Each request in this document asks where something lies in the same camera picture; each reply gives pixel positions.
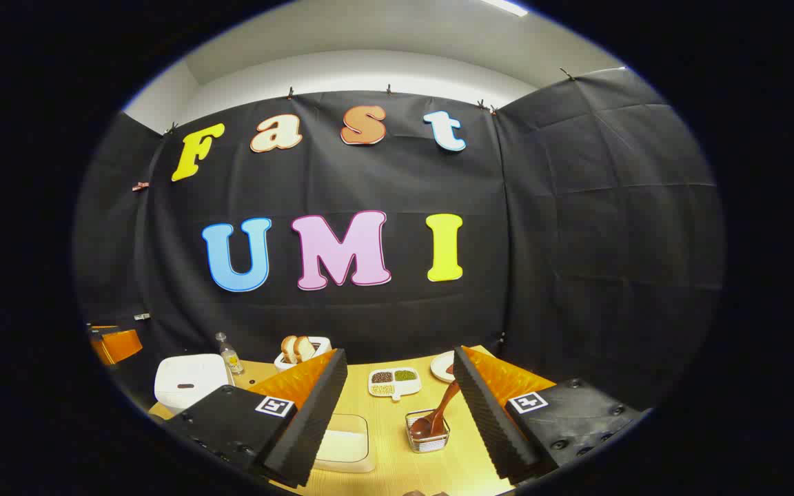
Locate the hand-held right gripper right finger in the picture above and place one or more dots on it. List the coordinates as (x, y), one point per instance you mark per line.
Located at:
(490, 420)

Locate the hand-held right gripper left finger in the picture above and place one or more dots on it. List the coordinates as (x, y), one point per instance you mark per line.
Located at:
(314, 420)

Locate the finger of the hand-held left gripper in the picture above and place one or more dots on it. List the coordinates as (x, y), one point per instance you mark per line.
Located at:
(118, 344)

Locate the clear box of white rice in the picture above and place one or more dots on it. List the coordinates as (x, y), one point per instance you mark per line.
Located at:
(349, 444)

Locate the brown wooden spoon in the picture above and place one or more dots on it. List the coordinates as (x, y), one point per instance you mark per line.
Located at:
(442, 410)

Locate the white rice cooker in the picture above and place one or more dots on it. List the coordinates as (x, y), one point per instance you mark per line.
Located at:
(187, 382)

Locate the white toaster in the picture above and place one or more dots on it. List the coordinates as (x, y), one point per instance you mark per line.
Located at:
(283, 362)

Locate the bread slice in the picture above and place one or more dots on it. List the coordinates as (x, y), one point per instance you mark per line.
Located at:
(288, 350)
(305, 348)

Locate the white round plate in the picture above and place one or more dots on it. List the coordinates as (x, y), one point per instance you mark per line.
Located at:
(440, 367)

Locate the white divided bean dish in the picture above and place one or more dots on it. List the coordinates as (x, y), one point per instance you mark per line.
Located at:
(397, 389)

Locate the small glass bottle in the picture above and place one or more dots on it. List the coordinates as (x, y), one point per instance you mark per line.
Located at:
(230, 358)

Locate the copper clip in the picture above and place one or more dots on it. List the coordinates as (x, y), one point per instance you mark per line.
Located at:
(140, 186)

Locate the black backdrop cloth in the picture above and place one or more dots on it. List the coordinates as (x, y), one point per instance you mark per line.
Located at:
(369, 179)

